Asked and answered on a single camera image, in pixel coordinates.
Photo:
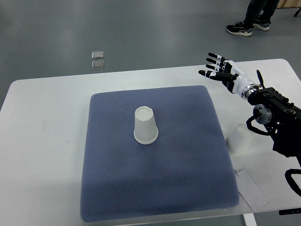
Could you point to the person's legs with sneakers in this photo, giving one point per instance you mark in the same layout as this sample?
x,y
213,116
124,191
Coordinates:
x,y
259,13

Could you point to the white paper cup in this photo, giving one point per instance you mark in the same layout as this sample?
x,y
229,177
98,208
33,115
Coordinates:
x,y
239,140
145,131

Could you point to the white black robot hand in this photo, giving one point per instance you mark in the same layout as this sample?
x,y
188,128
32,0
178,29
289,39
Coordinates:
x,y
232,76

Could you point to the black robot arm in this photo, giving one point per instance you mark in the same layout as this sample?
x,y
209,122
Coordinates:
x,y
274,116

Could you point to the white paper cup on cushion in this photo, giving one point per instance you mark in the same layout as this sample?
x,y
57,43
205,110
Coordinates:
x,y
145,131

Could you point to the upper metal floor plate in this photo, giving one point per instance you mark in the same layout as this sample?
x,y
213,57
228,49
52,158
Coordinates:
x,y
97,54

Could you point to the black tripod foot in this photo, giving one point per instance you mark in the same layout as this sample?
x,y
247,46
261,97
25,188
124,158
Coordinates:
x,y
297,12

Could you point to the white cushion tag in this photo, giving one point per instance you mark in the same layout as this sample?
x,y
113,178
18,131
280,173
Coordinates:
x,y
249,191

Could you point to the blue grey square cushion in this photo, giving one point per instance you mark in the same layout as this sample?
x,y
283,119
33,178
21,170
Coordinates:
x,y
187,168

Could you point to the black table control panel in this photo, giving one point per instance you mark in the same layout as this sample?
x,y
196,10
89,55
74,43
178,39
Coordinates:
x,y
290,211

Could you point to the white table leg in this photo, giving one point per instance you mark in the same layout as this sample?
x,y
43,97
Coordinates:
x,y
249,219

